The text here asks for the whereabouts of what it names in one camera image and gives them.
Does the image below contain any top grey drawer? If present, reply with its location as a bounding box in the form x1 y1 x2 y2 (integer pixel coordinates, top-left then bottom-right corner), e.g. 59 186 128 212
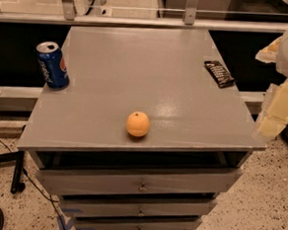
36 168 242 195

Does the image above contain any bottom grey drawer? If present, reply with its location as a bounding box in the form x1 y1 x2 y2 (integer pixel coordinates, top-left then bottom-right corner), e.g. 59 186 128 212
74 215 202 230

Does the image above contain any grey drawer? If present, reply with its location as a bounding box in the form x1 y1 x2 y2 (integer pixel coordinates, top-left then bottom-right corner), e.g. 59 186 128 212
59 198 217 218
74 215 202 230
36 168 242 195

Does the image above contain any black snack bar wrapper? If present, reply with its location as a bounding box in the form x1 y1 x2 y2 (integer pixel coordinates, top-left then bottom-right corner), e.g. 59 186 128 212
204 60 236 89

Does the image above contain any middle grey drawer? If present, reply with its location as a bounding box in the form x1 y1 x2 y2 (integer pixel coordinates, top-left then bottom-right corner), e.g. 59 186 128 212
59 198 217 218

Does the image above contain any grey drawer cabinet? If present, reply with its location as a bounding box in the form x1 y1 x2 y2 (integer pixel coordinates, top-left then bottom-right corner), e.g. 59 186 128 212
11 17 275 230

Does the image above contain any black floor cable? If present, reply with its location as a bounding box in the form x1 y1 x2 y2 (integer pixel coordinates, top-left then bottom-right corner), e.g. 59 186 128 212
0 121 77 230

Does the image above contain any grey metal railing frame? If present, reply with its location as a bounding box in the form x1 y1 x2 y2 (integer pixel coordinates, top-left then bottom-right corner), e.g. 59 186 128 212
0 0 288 33

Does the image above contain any orange fruit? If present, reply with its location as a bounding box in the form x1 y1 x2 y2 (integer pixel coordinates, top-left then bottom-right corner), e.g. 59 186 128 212
126 112 150 137

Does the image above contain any blue pepsi can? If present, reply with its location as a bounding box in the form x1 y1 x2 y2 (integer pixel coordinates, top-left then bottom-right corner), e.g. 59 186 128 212
36 41 69 89

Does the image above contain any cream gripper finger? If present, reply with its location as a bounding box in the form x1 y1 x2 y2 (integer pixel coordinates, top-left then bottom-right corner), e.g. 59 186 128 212
255 79 288 140
255 38 281 63

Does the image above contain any black metal stand leg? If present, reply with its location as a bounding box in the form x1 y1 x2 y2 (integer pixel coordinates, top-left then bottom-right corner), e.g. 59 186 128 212
0 151 26 194

